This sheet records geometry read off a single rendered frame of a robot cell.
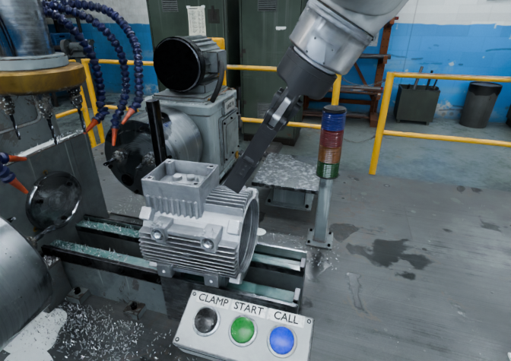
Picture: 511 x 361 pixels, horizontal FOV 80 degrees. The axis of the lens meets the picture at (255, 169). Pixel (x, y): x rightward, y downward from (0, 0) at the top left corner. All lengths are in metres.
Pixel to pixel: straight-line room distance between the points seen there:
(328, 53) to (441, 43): 5.16
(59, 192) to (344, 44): 0.74
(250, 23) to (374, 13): 3.31
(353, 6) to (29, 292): 0.60
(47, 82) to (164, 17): 3.48
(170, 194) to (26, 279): 0.25
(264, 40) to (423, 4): 2.66
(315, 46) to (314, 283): 0.63
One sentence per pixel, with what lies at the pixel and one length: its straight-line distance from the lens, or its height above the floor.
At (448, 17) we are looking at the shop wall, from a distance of 5.51.
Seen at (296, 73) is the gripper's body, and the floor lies 1.36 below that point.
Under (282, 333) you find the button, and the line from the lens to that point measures 0.42.
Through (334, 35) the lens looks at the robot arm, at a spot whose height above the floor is 1.40.
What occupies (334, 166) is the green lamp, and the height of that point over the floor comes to 1.07.
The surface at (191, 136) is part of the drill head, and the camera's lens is 0.98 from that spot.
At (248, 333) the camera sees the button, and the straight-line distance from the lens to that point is 0.43.
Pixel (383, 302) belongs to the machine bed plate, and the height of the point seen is 0.80.
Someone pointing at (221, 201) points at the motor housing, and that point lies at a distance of 0.60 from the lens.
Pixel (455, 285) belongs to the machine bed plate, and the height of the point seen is 0.80.
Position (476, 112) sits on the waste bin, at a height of 0.24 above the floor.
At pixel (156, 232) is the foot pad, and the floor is 1.07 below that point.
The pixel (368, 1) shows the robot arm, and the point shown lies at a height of 1.43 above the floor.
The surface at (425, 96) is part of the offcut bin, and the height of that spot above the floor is 0.42.
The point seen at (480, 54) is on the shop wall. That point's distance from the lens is 5.67.
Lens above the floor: 1.42
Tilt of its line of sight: 26 degrees down
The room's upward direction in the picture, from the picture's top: straight up
